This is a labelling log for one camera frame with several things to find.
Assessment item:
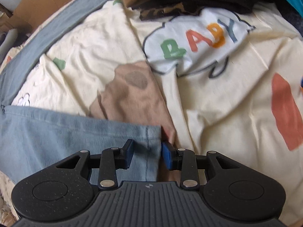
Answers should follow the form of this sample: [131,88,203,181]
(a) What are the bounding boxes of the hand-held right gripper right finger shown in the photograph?
[161,141,241,190]

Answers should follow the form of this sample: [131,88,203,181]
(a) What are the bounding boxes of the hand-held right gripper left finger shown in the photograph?
[54,139,134,190]

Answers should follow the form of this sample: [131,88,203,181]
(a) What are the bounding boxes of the blue denim jeans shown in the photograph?
[0,105,162,185]

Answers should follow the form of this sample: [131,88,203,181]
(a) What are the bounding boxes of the cream bear print bed sheet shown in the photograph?
[0,0,303,227]

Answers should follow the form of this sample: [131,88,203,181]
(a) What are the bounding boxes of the leopard print garment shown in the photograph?
[139,2,190,21]

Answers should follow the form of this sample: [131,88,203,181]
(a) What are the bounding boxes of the grey-blue bed sheet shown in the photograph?
[0,0,122,108]

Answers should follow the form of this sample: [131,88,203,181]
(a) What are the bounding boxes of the black folded garment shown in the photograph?
[131,0,276,15]

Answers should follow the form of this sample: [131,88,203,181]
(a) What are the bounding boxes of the flattened brown cardboard box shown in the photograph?
[0,0,100,36]

